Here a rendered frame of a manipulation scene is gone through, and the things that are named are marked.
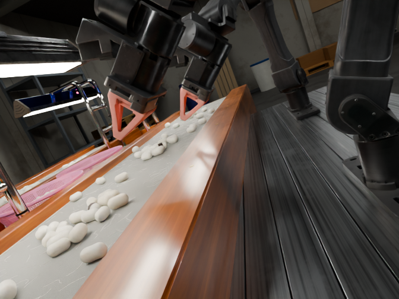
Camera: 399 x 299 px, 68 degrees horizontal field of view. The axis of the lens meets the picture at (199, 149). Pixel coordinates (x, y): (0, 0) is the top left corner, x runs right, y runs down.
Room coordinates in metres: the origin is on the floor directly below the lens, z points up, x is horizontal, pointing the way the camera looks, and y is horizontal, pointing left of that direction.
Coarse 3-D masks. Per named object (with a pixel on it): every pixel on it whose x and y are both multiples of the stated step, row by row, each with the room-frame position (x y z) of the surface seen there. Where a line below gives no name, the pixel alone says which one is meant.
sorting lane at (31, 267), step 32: (128, 160) 0.95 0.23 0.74; (160, 160) 0.74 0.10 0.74; (96, 192) 0.68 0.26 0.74; (128, 192) 0.56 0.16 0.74; (96, 224) 0.45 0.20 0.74; (128, 224) 0.40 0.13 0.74; (0, 256) 0.50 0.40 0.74; (32, 256) 0.43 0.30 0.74; (64, 256) 0.38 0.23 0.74; (32, 288) 0.32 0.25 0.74; (64, 288) 0.29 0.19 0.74
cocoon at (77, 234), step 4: (80, 224) 0.42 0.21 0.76; (84, 224) 0.43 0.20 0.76; (72, 228) 0.41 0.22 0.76; (76, 228) 0.41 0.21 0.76; (80, 228) 0.41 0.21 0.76; (84, 228) 0.42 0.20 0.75; (72, 232) 0.40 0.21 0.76; (76, 232) 0.40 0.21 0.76; (80, 232) 0.41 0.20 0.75; (84, 232) 0.41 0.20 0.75; (68, 236) 0.40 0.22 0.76; (72, 236) 0.40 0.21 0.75; (76, 236) 0.40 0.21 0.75; (80, 236) 0.40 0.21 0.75; (72, 240) 0.40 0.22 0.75; (76, 240) 0.40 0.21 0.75; (80, 240) 0.40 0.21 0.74
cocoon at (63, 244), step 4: (60, 240) 0.40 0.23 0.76; (64, 240) 0.40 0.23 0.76; (68, 240) 0.40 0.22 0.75; (52, 244) 0.39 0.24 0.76; (56, 244) 0.39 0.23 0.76; (60, 244) 0.39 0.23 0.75; (64, 244) 0.39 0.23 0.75; (68, 244) 0.40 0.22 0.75; (48, 248) 0.39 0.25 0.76; (52, 248) 0.39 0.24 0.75; (56, 248) 0.39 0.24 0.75; (60, 248) 0.39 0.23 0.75; (64, 248) 0.39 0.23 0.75; (68, 248) 0.40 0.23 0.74; (48, 252) 0.39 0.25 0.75; (52, 252) 0.38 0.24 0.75; (56, 252) 0.39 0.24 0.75; (60, 252) 0.39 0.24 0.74; (52, 256) 0.39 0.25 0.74
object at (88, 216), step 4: (92, 208) 0.48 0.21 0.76; (96, 208) 0.48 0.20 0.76; (84, 212) 0.48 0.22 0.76; (88, 212) 0.48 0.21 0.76; (92, 212) 0.47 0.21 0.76; (84, 216) 0.47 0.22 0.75; (88, 216) 0.47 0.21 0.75; (92, 216) 0.47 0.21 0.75; (84, 220) 0.47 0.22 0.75; (88, 220) 0.47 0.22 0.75; (92, 220) 0.48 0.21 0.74
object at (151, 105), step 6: (132, 96) 0.42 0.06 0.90; (132, 102) 0.42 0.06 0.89; (150, 102) 0.43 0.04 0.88; (156, 102) 0.49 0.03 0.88; (120, 108) 0.48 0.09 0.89; (132, 108) 0.42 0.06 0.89; (138, 108) 0.42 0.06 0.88; (144, 108) 0.42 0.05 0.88; (150, 108) 0.45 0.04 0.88; (120, 114) 0.48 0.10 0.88; (120, 120) 0.49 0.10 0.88; (120, 126) 0.49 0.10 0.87
